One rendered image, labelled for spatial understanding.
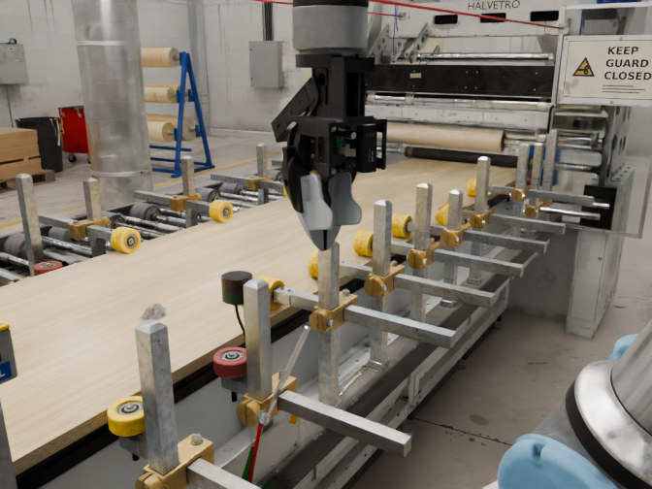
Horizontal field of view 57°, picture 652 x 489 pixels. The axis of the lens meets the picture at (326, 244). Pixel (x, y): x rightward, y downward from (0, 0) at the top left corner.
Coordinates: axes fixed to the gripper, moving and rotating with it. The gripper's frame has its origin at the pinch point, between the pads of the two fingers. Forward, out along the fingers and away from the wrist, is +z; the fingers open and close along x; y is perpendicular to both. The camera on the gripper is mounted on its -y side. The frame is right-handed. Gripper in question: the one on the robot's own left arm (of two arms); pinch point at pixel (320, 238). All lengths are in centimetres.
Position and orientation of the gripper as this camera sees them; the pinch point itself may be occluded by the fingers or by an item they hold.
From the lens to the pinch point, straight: 68.0
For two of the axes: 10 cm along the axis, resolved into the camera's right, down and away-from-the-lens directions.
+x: 8.4, -1.7, 5.2
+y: 5.4, 2.5, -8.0
